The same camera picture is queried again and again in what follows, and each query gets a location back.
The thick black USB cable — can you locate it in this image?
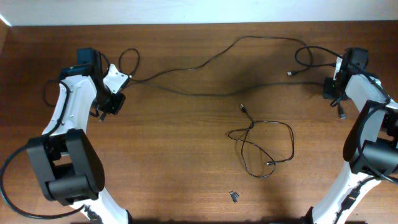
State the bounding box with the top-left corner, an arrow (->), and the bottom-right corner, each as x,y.
98,80 -> 348,123

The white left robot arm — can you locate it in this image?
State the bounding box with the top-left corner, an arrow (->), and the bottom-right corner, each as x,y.
27,48 -> 132,223

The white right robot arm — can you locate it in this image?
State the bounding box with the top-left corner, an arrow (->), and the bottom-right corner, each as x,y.
300,47 -> 397,223

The small black USB adapter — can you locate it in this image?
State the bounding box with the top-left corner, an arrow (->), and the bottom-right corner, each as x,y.
229,191 -> 239,203

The black left camera cable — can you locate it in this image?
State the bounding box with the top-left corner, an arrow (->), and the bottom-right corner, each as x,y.
0,51 -> 111,220

